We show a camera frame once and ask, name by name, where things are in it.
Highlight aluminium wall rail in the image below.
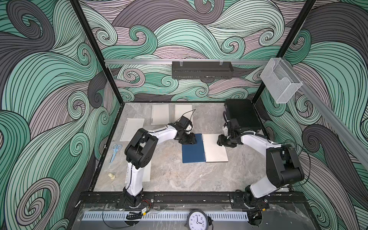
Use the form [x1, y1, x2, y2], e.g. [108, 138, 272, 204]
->
[104, 58, 269, 66]

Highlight black wall-mounted tray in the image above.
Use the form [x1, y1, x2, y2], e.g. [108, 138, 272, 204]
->
[172, 61, 234, 82]

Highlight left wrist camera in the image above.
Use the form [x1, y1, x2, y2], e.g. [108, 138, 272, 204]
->
[177, 116, 193, 132]

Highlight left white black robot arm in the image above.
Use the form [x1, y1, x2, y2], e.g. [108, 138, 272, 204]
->
[123, 122, 196, 207]

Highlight clear acrylic wall holder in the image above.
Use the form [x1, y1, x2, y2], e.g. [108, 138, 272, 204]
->
[260, 57, 303, 104]

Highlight blue handled scissors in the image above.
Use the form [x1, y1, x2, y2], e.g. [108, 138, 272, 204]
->
[110, 144, 122, 164]

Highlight torn lined notebook page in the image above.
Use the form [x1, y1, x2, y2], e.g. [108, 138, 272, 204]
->
[120, 118, 145, 142]

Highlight round analog clock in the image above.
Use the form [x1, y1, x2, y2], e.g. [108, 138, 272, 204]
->
[186, 209, 209, 230]

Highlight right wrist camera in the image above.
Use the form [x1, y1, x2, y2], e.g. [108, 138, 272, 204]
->
[223, 111, 240, 137]

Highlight small yellow-green object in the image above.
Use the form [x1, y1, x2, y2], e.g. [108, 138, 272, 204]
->
[108, 173, 116, 180]

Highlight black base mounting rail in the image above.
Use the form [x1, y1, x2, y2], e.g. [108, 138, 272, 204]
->
[79, 191, 307, 210]

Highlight white slotted cable duct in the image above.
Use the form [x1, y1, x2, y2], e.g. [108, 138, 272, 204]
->
[82, 211, 249, 221]

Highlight right side aluminium rail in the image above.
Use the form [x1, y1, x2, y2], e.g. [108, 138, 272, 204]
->
[281, 58, 368, 167]

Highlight blue cover notebook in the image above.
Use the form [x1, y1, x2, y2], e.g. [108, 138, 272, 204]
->
[182, 134, 228, 163]

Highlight black hard case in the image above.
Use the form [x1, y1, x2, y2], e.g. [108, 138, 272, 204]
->
[224, 99, 262, 133]

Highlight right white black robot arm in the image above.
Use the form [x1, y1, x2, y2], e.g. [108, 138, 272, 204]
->
[217, 132, 305, 209]

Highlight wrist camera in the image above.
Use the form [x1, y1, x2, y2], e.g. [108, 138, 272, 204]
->
[223, 111, 240, 137]
[177, 116, 193, 132]

